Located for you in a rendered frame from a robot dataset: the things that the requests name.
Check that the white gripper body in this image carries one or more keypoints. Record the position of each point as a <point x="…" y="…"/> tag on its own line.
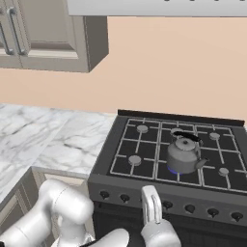
<point x="148" y="202"/>

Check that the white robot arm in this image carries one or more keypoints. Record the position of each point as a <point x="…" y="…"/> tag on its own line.
<point x="64" y="205"/>

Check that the black stove knob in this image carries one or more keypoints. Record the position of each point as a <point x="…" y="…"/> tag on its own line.
<point x="190" y="208"/>
<point x="237" y="216"/>
<point x="213" y="212"/>
<point x="124" y="197"/>
<point x="167" y="204"/>
<point x="104" y="194"/>

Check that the grey metal kettle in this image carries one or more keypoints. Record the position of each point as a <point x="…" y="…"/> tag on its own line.
<point x="183" y="156"/>

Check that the dark grey gas stove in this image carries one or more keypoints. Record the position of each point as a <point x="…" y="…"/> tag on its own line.
<point x="106" y="160"/>

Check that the beige base cabinet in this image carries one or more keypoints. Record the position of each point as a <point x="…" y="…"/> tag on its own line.
<point x="29" y="186"/>

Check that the beige cupboard door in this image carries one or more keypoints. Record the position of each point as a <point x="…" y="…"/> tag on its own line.
<point x="54" y="35"/>
<point x="4" y="61"/>

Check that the grey range hood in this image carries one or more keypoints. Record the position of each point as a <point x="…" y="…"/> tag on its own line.
<point x="154" y="8"/>

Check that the beige wall cupboard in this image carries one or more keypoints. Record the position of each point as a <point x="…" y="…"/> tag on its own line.
<point x="96" y="41"/>

